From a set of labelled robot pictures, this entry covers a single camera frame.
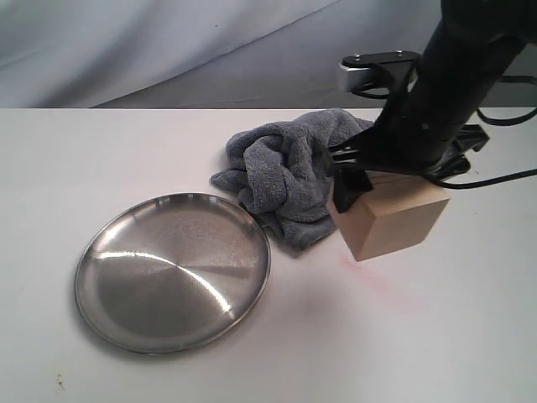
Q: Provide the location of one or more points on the light wooden cube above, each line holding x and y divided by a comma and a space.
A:
398, 213

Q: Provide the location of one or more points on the round stainless steel plate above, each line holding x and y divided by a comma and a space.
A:
172, 273

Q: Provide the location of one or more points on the grey fleece towel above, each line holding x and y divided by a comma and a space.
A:
276, 171

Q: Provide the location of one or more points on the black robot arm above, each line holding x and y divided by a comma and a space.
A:
470, 51

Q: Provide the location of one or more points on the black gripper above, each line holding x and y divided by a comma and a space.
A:
406, 144

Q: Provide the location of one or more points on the grey fabric backdrop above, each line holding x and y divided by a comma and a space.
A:
197, 54

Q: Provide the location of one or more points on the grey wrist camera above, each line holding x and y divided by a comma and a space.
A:
375, 75

